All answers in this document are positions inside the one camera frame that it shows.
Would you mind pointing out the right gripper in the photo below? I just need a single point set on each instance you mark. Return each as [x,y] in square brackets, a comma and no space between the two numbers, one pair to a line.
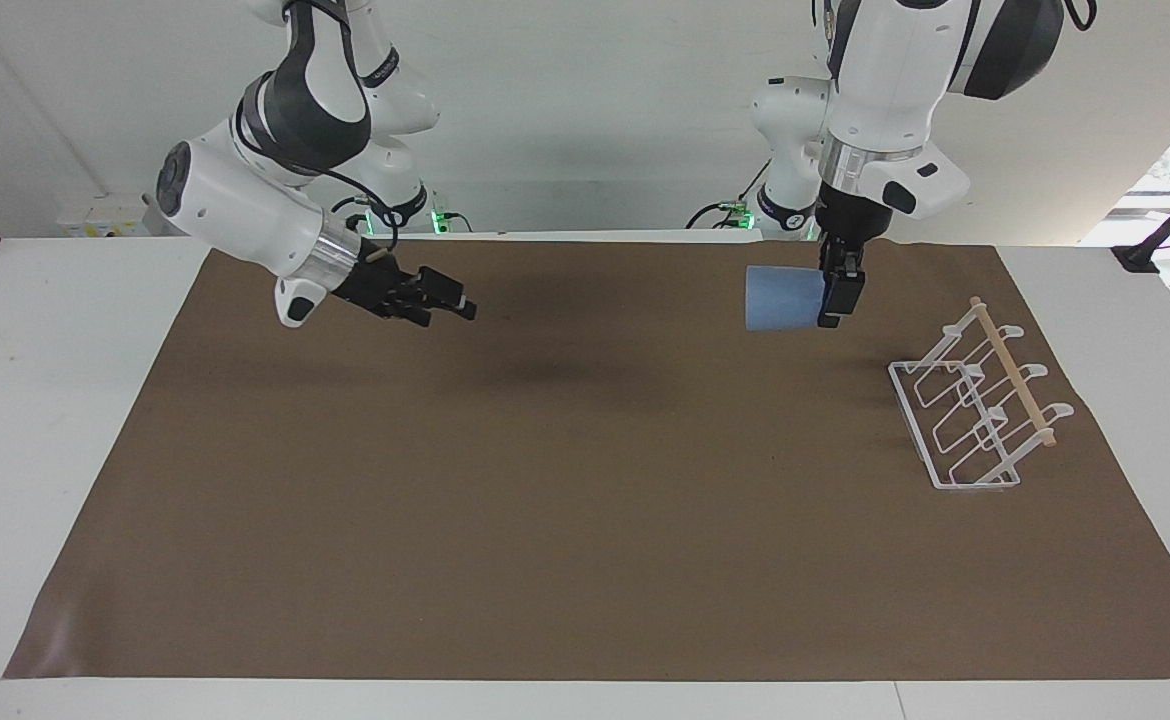
[375,280]

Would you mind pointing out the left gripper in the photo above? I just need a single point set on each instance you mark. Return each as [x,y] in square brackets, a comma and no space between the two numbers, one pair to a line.
[848,222]

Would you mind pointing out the light blue cup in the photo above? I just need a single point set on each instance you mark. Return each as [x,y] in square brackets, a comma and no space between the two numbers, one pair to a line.
[783,300]

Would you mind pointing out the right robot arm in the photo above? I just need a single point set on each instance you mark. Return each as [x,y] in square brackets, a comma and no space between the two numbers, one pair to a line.
[235,200]

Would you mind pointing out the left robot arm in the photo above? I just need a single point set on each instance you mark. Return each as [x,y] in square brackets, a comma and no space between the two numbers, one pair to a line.
[885,70]

